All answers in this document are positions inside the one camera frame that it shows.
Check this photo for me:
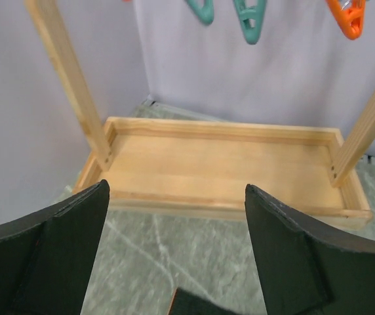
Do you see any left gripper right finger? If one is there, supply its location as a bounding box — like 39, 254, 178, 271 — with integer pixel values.
245, 184, 375, 314

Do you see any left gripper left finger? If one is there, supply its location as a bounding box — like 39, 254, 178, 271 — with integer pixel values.
0, 180, 110, 314

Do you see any black striped underwear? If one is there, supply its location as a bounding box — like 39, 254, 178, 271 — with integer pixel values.
167, 287, 236, 315

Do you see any orange clothes peg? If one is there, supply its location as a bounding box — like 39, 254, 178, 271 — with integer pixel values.
325, 0, 366, 40

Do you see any teal clothes peg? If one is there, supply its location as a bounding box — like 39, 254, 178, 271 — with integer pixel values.
185, 0, 214, 25
233, 0, 267, 45

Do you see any wooden hanger rack frame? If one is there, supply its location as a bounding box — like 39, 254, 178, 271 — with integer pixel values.
26, 1, 375, 230

